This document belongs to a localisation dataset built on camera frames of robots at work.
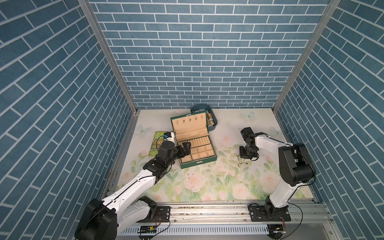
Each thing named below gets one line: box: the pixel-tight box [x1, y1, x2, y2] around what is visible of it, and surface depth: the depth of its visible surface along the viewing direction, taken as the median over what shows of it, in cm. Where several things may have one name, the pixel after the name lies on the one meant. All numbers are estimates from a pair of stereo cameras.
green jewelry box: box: [170, 110, 218, 169], surface depth 96 cm
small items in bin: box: [206, 110, 215, 128], surface depth 114 cm
